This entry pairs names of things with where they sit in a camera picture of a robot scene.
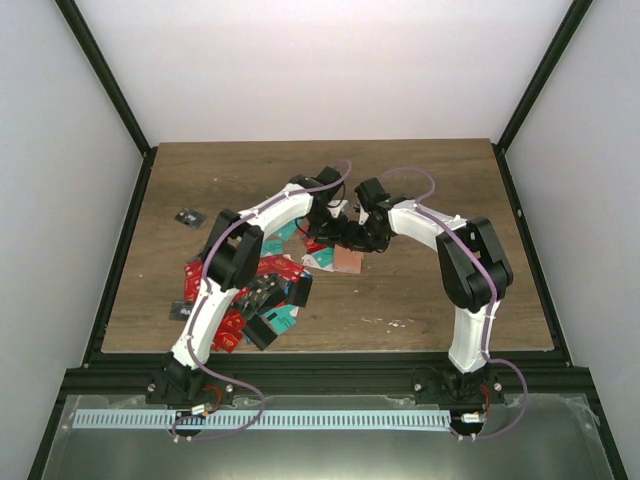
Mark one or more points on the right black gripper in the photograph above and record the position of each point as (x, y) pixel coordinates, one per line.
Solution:
(355, 243)

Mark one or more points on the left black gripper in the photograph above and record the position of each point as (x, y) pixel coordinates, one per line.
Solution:
(333, 236)

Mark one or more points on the pink leather card holder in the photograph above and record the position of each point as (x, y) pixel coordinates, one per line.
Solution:
(347, 261)

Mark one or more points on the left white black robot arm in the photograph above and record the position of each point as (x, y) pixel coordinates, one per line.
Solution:
(231, 262)

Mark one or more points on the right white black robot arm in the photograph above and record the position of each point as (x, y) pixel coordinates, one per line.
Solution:
(474, 269)

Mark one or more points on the white teal card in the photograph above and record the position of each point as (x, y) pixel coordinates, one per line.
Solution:
(321, 259)

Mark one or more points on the teal card upper pile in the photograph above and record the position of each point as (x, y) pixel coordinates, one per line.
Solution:
(272, 247)

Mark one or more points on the teal card pile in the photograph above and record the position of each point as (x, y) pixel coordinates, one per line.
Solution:
(272, 247)
(282, 318)

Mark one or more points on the red card left pile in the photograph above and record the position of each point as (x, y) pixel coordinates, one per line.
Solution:
(278, 264)

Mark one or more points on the black glossy card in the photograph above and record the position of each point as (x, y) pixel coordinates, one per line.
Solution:
(299, 291)

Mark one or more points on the teal card front pile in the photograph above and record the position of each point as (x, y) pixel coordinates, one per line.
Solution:
(282, 318)

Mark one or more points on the black card at front edge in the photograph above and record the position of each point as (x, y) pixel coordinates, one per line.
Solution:
(259, 333)

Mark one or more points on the black VIP card far left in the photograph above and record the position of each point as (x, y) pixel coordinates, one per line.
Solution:
(190, 218)

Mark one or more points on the red VIP card front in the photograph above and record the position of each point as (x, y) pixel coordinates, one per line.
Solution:
(230, 332)

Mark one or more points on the black card low left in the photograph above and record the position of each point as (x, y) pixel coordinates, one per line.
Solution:
(180, 310)

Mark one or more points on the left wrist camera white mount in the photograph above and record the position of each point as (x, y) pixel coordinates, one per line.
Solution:
(338, 208)

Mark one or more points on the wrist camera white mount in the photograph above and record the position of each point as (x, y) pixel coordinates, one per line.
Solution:
(363, 214)
(338, 208)

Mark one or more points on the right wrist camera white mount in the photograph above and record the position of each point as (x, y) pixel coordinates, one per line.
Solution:
(363, 214)

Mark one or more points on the light blue slotted cable duct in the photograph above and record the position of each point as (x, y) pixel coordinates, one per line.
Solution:
(402, 420)

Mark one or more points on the black aluminium frame rail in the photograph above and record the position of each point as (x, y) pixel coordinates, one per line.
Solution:
(427, 376)

